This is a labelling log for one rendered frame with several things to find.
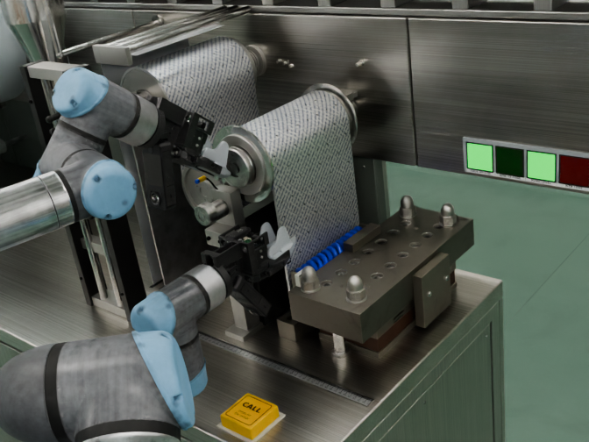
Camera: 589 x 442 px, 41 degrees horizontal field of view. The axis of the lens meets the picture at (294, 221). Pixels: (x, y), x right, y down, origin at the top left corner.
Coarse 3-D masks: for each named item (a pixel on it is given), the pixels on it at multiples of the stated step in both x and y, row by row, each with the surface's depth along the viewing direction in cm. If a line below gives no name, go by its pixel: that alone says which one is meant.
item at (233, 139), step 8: (232, 136) 139; (240, 136) 138; (232, 144) 139; (240, 144) 138; (248, 144) 137; (248, 152) 138; (256, 152) 136; (256, 160) 137; (256, 168) 138; (264, 168) 137; (256, 176) 139; (264, 176) 138; (256, 184) 140; (240, 192) 144; (248, 192) 142; (256, 192) 141
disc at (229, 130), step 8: (224, 128) 140; (232, 128) 138; (240, 128) 137; (216, 136) 142; (224, 136) 141; (248, 136) 137; (216, 144) 143; (256, 144) 136; (264, 152) 136; (264, 160) 137; (272, 168) 136; (272, 176) 137; (224, 184) 146; (264, 184) 139; (272, 184) 138; (264, 192) 140; (248, 200) 144; (256, 200) 142
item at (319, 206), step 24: (312, 168) 147; (336, 168) 153; (288, 192) 143; (312, 192) 148; (336, 192) 154; (288, 216) 144; (312, 216) 150; (336, 216) 156; (312, 240) 151; (288, 264) 147
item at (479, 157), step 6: (468, 144) 147; (474, 144) 146; (468, 150) 148; (474, 150) 147; (480, 150) 146; (486, 150) 145; (468, 156) 148; (474, 156) 147; (480, 156) 146; (486, 156) 145; (468, 162) 149; (474, 162) 148; (480, 162) 147; (486, 162) 146; (492, 162) 145; (480, 168) 147; (486, 168) 147; (492, 168) 146
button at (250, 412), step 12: (252, 396) 133; (240, 408) 130; (252, 408) 130; (264, 408) 130; (276, 408) 130; (228, 420) 129; (240, 420) 128; (252, 420) 127; (264, 420) 128; (240, 432) 128; (252, 432) 126
